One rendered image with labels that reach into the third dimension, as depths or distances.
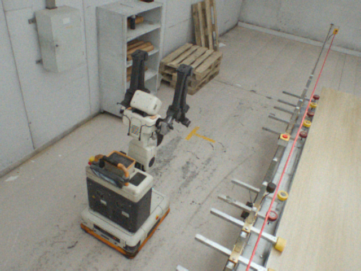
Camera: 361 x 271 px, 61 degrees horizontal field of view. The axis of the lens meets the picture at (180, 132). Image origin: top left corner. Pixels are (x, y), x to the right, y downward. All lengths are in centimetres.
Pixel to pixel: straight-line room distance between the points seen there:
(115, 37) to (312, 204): 293
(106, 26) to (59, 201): 216
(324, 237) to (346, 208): 41
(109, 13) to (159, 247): 274
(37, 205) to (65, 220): 37
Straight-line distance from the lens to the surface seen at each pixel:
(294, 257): 222
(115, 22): 402
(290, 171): 327
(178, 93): 245
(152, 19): 477
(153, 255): 306
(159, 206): 304
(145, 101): 246
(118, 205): 268
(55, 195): 359
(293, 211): 247
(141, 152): 270
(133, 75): 264
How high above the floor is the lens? 259
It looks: 35 degrees down
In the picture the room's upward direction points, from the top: 8 degrees clockwise
